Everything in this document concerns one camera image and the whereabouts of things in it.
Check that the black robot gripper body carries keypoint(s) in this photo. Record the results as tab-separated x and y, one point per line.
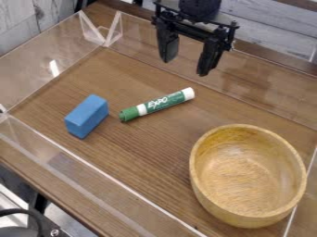
197	18

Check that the blue rectangular block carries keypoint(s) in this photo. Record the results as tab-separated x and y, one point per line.
86	116

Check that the black metal table frame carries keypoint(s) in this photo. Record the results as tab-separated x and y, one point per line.
39	225

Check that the clear acrylic tray walls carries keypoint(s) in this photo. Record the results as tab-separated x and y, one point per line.
122	180

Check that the brown wooden bowl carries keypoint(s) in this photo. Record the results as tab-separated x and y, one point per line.
248	174

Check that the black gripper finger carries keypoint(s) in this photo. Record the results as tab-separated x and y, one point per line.
168	41
211	56

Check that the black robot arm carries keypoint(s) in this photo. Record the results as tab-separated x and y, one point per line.
196	19

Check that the green Expo dry-erase marker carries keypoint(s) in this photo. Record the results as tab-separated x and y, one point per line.
157	104

